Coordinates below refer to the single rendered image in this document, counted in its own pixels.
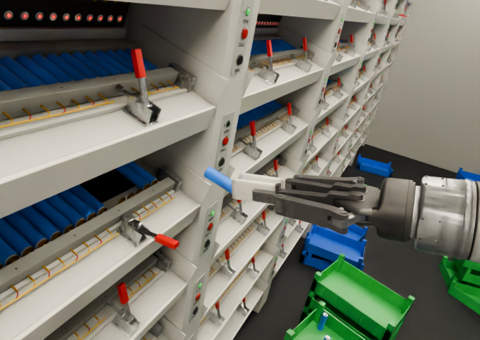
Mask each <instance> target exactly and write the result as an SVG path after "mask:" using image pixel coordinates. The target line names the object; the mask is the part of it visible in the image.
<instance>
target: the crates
mask: <svg viewBox="0 0 480 340"><path fill-rule="evenodd" d="M356 169H358V170H361V171H366V172H369V173H372V174H377V175H379V176H385V177H387V178H388V177H389V178H391V175H392V173H393V169H391V162H389V164H385V163H382V162H379V161H374V160H371V159H366V158H364V157H361V154H359V155H358V158H357V160H356ZM462 169H463V168H461V167H460V168H459V170H458V172H457V174H456V179H459V180H464V179H468V180H470V181H480V175H478V174H473V173H469V172H466V171H462ZM367 230H368V227H366V226H365V227H364V229H363V228H361V227H359V226H357V225H355V224H352V225H351V226H349V227H348V233H347V234H339V233H337V232H335V231H333V230H331V229H329V228H326V227H325V228H322V227H320V226H317V225H315V224H313V226H312V228H311V231H310V232H307V234H306V238H305V241H304V249H303V252H302V255H301V259H300V262H301V263H303V264H306V265H308V266H311V267H314V268H315V269H318V270H321V271H323V270H325V269H326V268H327V267H329V266H330V265H331V264H333V263H334V262H335V261H336V260H337V259H338V257H339V254H340V253H343V254H345V255H346V256H345V259H344V261H346V262H348V263H350V264H351V265H352V266H355V267H356V268H357V269H359V270H361V271H363V268H364V263H363V260H364V258H363V257H364V249H365V245H366V242H367V240H366V239H364V238H365V236H366V233H367ZM362 240H363V241H362ZM361 241H362V242H361ZM447 259H448V257H447V256H443V258H442V260H441V262H440V264H439V268H440V271H441V274H442V276H443V278H444V281H445V283H446V285H447V288H448V289H449V290H448V291H447V293H448V294H450V295H452V296H453V297H454V298H456V299H458V300H459V301H460V302H461V303H463V304H465V305H466V306H468V307H469V308H470V309H472V310H474V311H475V312H476V313H478V314H479V315H480V264H479V263H476V262H474V261H469V260H466V259H455V258H454V257H453V258H452V259H453V260H454V261H448V260H447Z"/></svg>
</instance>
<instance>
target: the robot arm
mask: <svg viewBox="0 0 480 340"><path fill-rule="evenodd" d="M231 187H232V198H233V199H238V200H243V201H251V202H256V203H261V204H270V205H274V206H275V213H276V214H278V215H281V216H285V217H289V218H292V219H296V220H299V221H304V222H307V223H310V224H315V225H318V226H323V227H326V228H329V229H331V230H333V231H335V232H337V233H339V234H347V233H348V227H349V226H351V225H352V224H356V225H359V226H375V227H376V232H377V235H378V236H379V237H380V238H383V239H391V240H395V241H402V242H406V241H408V240H409V238H412V239H414V248H415V249H416V250H418V251H423V252H428V253H432V254H439V255H443V256H450V257H454V258H455V259H466V260H469V261H474V262H476V263H479V264H480V181H470V180H468V179H464V180H459V179H447V178H444V177H441V178H440V177H433V176H424V177H423V178H422V180H421V186H415V182H413V180H407V179H395V178H389V177H388V178H385V179H384V180H383V182H382V185H381V189H379V188H376V187H373V186H366V185H364V178H363V177H348V178H346V177H335V176H314V175H303V174H295V175H294V178H287V179H282V178H276V177H271V176H262V175H256V174H247V173H240V174H239V179H232V180H231Z"/></svg>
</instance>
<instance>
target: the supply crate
mask: <svg viewBox="0 0 480 340"><path fill-rule="evenodd" d="M325 306H326V303H324V302H323V301H322V300H321V301H320V302H319V303H318V305H317V308H316V309H315V310H314V311H313V312H311V313H310V314H309V315H308V316H307V317H306V318H305V319H304V320H303V321H302V322H301V323H300V324H299V325H298V326H297V327H296V328H294V329H293V330H291V329H289V330H288V331H287V332H286V335H285V337H284V340H324V337H325V336H326V335H327V336H330V337H331V340H366V339H364V338H363V337H362V336H360V335H359V334H357V333H356V332H355V331H353V330H352V329H350V328H349V327H348V326H347V325H345V324H344V323H342V322H341V321H339V320H338V319H337V318H336V317H335V316H333V315H331V314H330V313H329V312H328V311H326V310H325V309H324V308H325ZM324 312H325V313H327V314H328V318H327V320H326V323H325V325H324V328H323V330H322V331H319V330H318V328H317V327H318V325H319V322H320V319H321V316H322V314H323V313H324Z"/></svg>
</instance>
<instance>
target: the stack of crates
mask: <svg viewBox="0 0 480 340"><path fill-rule="evenodd" d="M345 256H346V255H345V254H343V253H340V254H339V257H338V259H337V260H336V261H335V262H334V263H333V264H331V265H330V266H329V267H327V268H326V269H325V270H323V271H322V272H319V271H318V272H316V273H315V276H314V280H313V282H312V285H311V288H310V291H309V295H308V297H307V300H306V303H305V305H304V310H303V311H302V314H301V318H300V320H299V324H300V323H301V322H302V321H303V320H304V319H305V318H306V317H307V316H308V315H309V314H310V313H311V312H313V311H314V310H315V309H316V308H317V305H318V303H319V302H320V301H321V300H322V301H323V302H324V303H326V306H325V308H324V309H325V310H326V311H328V312H329V313H330V314H331V315H333V316H335V317H336V318H337V319H338V320H339V321H341V322H342V323H344V324H345V325H347V326H348V327H349V328H350V329H352V330H353V331H355V332H356V333H357V334H359V335H360V336H362V337H363V338H364V339H366V340H395V338H396V336H397V334H398V332H399V330H400V328H401V326H402V324H403V322H404V320H405V318H406V316H407V314H408V312H409V310H410V308H411V306H412V304H413V302H414V299H415V298H414V297H413V296H411V295H409V297H408V299H405V298H404V297H402V296H400V295H399V294H397V293H396V292H394V291H392V290H391V289H389V288H388V287H386V286H384V285H383V284H381V283H380V282H378V281H377V280H375V279H373V278H372V277H370V276H369V275H367V274H365V273H364V272H362V271H361V270H359V269H357V268H356V267H355V266H352V265H351V264H350V263H348V262H346V261H344V259H345Z"/></svg>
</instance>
